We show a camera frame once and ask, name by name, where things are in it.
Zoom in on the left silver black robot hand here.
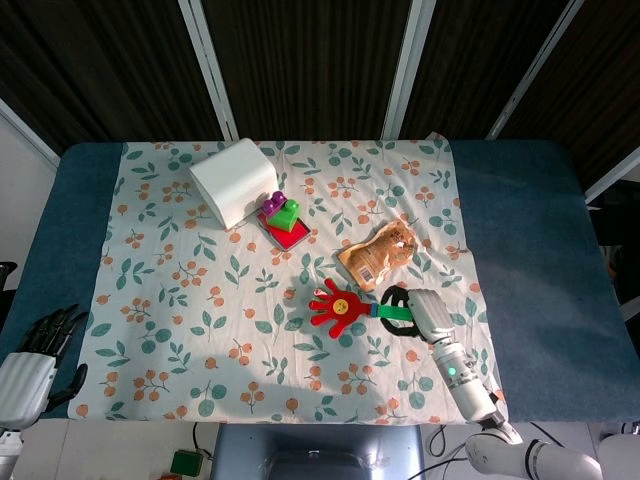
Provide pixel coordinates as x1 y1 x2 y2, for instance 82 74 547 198
0 304 90 431

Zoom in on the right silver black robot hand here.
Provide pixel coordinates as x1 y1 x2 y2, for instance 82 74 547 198
379 284 464 347

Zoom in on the red hand clapper green handle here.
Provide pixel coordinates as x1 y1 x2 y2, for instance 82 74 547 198
307 278 416 347

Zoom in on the brown crumpled spout pouch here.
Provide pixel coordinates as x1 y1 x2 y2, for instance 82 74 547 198
337 218 417 293

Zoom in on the blue felt table cover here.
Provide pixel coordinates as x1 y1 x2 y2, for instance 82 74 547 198
0 139 632 422

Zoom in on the red flat stamp pad case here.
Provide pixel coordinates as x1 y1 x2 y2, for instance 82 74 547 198
256 209 312 251

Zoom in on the green toy building block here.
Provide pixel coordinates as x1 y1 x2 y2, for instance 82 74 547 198
266 198 303 234

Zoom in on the grey robot torso base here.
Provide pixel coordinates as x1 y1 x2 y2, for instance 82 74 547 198
212 424 427 480

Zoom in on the green box on floor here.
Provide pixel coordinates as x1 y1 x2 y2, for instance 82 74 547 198
169 449 204 477

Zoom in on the floral leaf print tablecloth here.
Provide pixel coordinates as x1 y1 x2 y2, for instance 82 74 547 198
74 132 511 426

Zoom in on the dark equipment beside table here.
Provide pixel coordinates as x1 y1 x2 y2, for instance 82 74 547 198
588 179 640 321

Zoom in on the white rounded plastic box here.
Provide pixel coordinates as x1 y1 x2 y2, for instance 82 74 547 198
188 138 278 231

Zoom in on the black floor cable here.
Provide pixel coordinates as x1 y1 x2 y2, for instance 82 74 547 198
191 422 215 460
424 423 471 460

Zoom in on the white partition post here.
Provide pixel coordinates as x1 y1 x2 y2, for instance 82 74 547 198
486 0 584 141
0 97 62 172
381 0 437 141
178 0 240 142
583 148 640 205

